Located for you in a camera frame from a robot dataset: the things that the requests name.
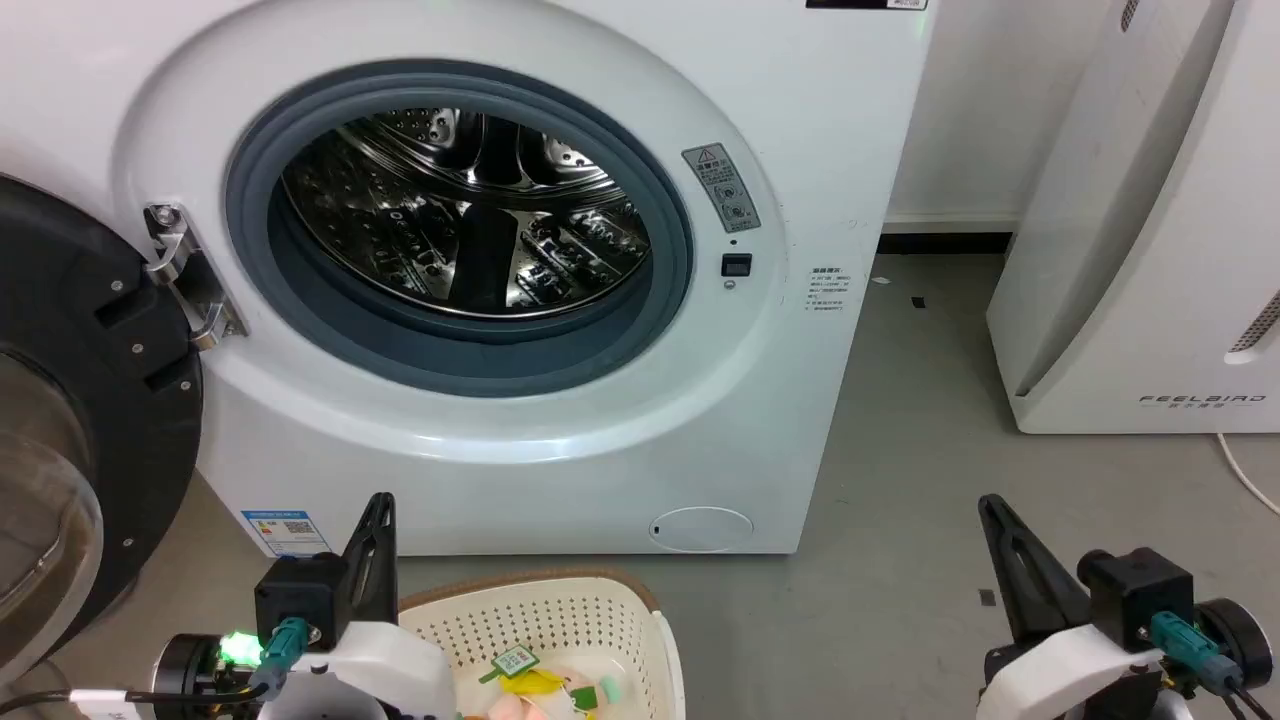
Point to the metal washing machine door hinge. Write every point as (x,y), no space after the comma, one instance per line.
(185,275)

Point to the black door lock socket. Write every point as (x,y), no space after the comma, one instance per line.
(736,265)

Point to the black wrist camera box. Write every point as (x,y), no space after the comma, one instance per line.
(1140,595)
(298,595)

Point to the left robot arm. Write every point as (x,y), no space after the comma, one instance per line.
(195,675)

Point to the cream perforated laundry basket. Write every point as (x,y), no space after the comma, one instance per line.
(560,620)

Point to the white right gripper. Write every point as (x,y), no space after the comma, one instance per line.
(1065,675)

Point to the grey warning sticker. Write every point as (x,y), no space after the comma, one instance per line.
(722,187)

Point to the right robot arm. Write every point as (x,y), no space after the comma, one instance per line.
(1235,640)

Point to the black device with white label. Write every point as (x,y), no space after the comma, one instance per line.
(866,4)

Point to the grey rubber door gasket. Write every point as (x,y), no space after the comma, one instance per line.
(670,260)

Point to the black round washer door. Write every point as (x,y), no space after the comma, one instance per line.
(90,400)

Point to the blue energy label sticker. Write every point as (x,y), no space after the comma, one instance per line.
(285,532)

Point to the white front-load washing machine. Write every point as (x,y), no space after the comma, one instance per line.
(820,120)

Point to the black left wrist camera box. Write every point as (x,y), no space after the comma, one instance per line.
(298,595)

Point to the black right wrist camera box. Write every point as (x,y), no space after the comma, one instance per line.
(1140,595)

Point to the green tag with code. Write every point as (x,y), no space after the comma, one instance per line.
(513,662)

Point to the stainless steel washing machine drum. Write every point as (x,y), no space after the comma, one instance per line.
(460,215)

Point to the oval drain filter cover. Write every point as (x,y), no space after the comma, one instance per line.
(700,528)

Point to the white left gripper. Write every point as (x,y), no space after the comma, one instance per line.
(390,665)

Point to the white air purifier appliance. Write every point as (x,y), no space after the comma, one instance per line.
(1150,250)

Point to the small white text sticker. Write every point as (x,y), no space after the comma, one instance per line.
(829,289)

